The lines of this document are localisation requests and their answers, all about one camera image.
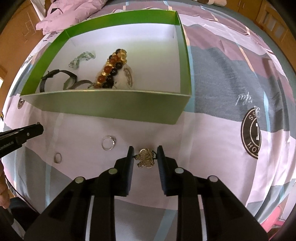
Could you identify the green white cardboard box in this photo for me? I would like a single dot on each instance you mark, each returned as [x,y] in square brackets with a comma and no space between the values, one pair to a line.
[75,73]

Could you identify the wooden wardrobe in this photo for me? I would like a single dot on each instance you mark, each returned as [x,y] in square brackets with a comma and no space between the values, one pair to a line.
[18,38]

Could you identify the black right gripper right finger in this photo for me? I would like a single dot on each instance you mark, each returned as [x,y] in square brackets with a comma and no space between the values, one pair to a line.
[175,180]

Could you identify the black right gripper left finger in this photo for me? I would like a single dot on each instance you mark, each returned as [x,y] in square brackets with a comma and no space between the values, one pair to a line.
[117,180]

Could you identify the wooden headboard frame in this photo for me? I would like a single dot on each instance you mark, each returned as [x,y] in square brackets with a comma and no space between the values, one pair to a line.
[269,20]

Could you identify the person's left hand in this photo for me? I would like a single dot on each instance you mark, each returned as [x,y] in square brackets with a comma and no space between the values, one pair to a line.
[4,195]

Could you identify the pink folded quilt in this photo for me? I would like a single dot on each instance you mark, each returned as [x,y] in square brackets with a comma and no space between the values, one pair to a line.
[64,14]

